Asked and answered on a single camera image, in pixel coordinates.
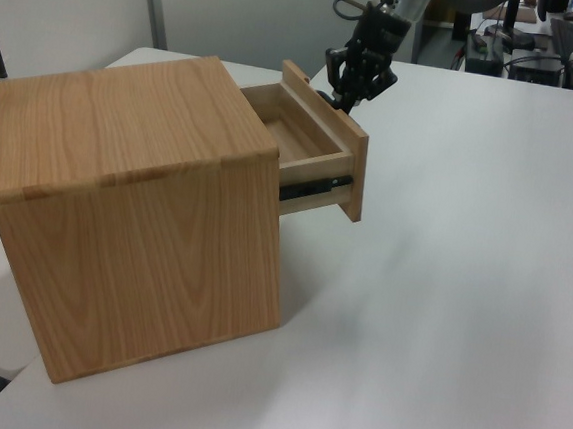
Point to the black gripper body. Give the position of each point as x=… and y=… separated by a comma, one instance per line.
x=383, y=29

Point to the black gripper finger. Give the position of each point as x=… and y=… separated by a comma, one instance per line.
x=337, y=68
x=378, y=79

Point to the wooden drawer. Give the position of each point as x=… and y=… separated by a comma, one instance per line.
x=351, y=170

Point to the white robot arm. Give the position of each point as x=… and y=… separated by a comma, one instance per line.
x=413, y=0

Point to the black metal drawer slide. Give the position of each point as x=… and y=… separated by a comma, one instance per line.
x=314, y=187

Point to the light wooden drawer cabinet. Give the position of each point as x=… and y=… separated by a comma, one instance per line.
x=120, y=160

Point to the black electronics box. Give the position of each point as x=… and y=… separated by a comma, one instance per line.
x=483, y=61

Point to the black monitor stand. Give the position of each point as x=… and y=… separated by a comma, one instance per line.
x=508, y=35

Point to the black desktop device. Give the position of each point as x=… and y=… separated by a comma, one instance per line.
x=535, y=68

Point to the black flat panel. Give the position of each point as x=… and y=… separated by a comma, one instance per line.
x=567, y=41

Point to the grey partition post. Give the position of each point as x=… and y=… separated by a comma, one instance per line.
x=156, y=7

